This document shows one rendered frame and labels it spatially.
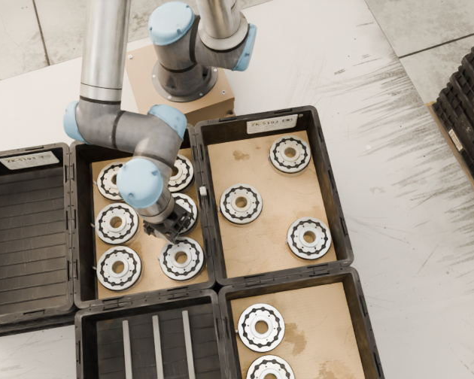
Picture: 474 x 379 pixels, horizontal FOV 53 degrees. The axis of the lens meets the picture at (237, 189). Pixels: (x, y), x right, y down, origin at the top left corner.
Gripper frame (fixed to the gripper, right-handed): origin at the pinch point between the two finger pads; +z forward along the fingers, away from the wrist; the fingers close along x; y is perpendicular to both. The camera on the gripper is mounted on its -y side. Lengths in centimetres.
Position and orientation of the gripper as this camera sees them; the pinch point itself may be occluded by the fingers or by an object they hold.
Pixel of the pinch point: (167, 224)
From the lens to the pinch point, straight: 113.7
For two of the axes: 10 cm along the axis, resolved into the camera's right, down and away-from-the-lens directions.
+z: 0.5, 3.2, 9.5
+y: 8.1, 5.4, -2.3
